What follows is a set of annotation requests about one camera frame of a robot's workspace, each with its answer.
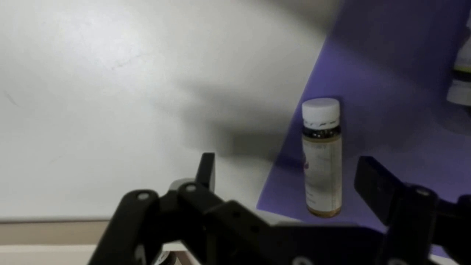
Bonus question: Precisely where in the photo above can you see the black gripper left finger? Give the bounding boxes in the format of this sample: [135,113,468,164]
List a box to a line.
[87,152,256,265]

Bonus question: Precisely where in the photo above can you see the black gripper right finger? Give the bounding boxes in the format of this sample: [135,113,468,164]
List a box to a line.
[353,155,471,265]

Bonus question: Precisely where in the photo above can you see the blue mat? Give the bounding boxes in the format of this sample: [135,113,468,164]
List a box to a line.
[255,0,471,260]

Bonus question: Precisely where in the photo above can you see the white labelled vial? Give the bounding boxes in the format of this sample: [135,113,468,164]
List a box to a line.
[445,13,471,108]

